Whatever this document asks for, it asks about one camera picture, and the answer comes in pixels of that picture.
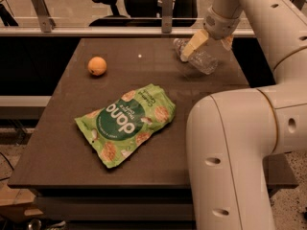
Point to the left metal rail bracket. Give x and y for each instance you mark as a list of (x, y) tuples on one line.
[(45, 20)]

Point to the horizontal metal rail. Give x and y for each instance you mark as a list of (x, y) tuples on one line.
[(100, 32)]

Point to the green snack bag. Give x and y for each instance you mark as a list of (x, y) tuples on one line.
[(118, 130)]

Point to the orange fruit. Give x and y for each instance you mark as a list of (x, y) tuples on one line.
[(96, 66)]

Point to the black office chair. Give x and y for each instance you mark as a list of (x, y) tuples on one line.
[(147, 13)]

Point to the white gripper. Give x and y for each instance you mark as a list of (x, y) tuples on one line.
[(221, 26)]

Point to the middle metal rail bracket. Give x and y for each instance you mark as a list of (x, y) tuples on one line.
[(167, 16)]

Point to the clear plastic water bottle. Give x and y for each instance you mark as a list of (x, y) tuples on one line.
[(199, 60)]

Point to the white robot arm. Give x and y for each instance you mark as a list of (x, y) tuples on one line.
[(229, 134)]

